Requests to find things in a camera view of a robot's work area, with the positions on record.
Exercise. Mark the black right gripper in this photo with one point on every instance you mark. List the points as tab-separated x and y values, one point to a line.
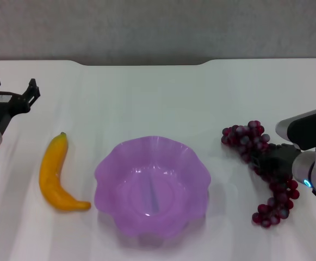
281	160

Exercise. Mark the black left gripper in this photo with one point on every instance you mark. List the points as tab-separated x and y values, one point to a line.
8	106

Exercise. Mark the dark red grape bunch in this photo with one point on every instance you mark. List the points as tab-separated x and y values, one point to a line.
244	138

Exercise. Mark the yellow banana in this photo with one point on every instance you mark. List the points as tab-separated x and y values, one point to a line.
51	168

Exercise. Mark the purple scalloped plastic bowl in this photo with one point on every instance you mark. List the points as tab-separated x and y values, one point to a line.
136	190

